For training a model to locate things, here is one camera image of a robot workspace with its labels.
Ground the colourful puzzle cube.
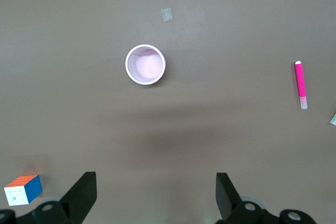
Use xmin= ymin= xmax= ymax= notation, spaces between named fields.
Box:
xmin=3 ymin=174 xmax=43 ymax=207

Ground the brown table cover sheet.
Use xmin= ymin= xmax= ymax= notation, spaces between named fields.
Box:
xmin=0 ymin=0 xmax=336 ymax=224

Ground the small clear tape piece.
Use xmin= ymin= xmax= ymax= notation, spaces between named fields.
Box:
xmin=161 ymin=8 xmax=173 ymax=23

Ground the pink marker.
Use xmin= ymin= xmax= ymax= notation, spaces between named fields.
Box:
xmin=293 ymin=60 xmax=309 ymax=110

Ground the pink plastic cup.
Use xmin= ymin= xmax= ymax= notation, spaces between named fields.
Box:
xmin=125 ymin=44 xmax=166 ymax=86

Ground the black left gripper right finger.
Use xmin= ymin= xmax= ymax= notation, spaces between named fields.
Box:
xmin=215 ymin=172 xmax=316 ymax=224

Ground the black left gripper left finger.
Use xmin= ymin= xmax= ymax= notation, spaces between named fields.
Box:
xmin=15 ymin=171 xmax=98 ymax=224

